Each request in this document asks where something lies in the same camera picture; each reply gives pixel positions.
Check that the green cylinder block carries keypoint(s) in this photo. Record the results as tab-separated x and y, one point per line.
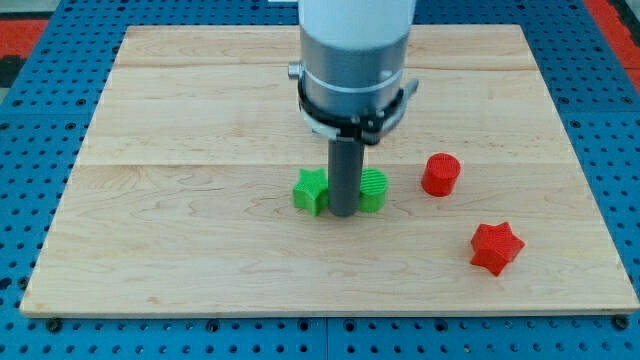
373	189

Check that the light wooden board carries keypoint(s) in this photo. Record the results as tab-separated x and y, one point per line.
179	204

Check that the red star block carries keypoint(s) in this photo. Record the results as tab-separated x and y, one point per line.
495	246

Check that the red cylinder block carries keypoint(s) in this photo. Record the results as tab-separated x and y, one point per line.
440	174

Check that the green star block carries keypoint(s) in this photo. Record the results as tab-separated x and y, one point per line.
311	191

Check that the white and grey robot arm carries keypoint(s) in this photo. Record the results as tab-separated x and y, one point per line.
352	62

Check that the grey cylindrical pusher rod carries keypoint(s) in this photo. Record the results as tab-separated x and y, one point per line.
345	160

